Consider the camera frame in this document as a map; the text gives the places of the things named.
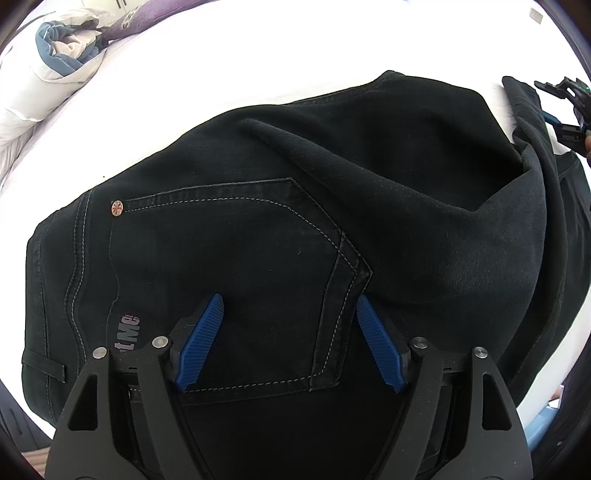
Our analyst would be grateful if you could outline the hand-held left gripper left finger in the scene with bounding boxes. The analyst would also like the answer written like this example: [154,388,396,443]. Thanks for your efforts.
[46,293,225,480]

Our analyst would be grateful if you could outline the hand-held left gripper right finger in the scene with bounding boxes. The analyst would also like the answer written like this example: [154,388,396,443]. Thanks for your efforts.
[356,295,532,480]

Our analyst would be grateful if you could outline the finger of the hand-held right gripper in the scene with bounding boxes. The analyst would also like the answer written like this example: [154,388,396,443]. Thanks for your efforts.
[534,76,578,103]
[541,110,591,154]

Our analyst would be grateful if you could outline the black denim pants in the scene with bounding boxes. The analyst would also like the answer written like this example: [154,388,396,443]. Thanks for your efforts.
[21,69,591,480]

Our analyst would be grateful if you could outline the light blue object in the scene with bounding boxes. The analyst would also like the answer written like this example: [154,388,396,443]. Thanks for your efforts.
[526,392,563,455]

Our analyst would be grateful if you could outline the white bed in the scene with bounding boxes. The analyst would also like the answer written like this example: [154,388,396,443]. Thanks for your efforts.
[0,0,591,444]

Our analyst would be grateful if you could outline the white and blue duvet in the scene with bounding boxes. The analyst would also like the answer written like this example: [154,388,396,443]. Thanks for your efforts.
[0,9,116,145]

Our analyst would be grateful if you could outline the purple pillow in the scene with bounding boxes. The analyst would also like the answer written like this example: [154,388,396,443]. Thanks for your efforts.
[99,0,163,47]

